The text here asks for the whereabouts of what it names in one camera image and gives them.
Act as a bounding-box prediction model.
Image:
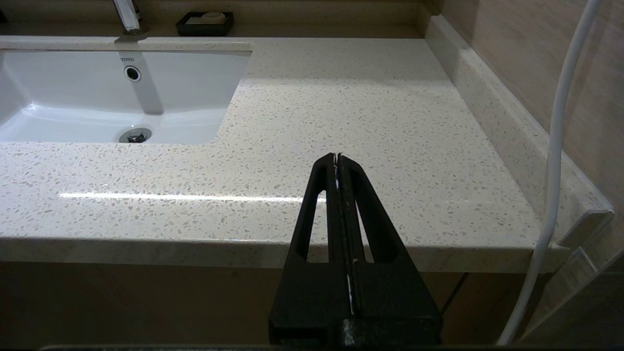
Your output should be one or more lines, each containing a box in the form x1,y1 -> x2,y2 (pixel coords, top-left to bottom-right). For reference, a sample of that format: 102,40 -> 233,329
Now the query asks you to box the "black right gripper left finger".
269,154 -> 352,343

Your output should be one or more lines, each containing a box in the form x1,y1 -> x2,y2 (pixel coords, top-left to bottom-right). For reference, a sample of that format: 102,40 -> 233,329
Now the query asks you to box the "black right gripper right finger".
337,154 -> 443,343

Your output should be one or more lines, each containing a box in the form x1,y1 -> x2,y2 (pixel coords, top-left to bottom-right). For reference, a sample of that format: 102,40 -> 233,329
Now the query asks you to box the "wooden vanity cabinet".
0,262 -> 542,347

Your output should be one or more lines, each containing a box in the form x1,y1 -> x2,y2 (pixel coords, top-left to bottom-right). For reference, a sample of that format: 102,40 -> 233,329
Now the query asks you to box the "chrome drain plug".
118,128 -> 152,144

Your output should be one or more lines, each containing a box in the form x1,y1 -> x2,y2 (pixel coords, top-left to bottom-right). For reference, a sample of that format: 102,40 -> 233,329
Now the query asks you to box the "black soap dish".
175,11 -> 234,37

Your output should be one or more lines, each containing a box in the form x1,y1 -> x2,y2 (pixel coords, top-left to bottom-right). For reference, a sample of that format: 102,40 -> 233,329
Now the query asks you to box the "beige soap bar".
185,12 -> 228,25

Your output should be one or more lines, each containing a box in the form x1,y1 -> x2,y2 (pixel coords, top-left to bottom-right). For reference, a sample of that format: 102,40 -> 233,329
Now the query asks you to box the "white sink basin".
0,37 -> 254,145

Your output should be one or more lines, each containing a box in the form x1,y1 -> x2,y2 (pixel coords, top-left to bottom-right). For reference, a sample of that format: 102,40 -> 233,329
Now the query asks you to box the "chrome faucet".
112,0 -> 149,36

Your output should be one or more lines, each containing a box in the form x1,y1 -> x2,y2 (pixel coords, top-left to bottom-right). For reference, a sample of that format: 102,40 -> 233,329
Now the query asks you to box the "white cable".
497,0 -> 605,347

